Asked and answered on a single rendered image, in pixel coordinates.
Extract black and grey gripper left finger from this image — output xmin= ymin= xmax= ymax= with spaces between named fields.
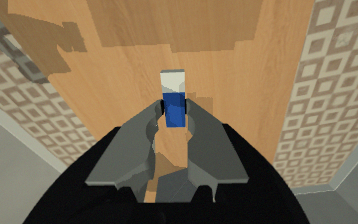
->
xmin=23 ymin=99 xmax=165 ymax=224

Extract blue and white eraser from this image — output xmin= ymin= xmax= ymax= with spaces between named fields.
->
xmin=160 ymin=69 xmax=186 ymax=128

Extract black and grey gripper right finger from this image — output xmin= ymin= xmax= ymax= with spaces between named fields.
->
xmin=185 ymin=98 xmax=310 ymax=224

